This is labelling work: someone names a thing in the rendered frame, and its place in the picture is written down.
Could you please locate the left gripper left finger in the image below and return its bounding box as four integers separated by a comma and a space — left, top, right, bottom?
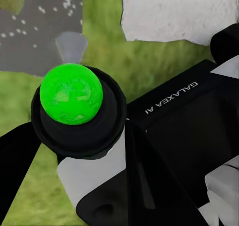
0, 122, 41, 226

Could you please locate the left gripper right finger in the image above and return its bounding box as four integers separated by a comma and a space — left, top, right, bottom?
124, 119, 209, 226

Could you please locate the insectifuge atomizer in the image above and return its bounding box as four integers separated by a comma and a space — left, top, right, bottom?
31, 31, 127, 160

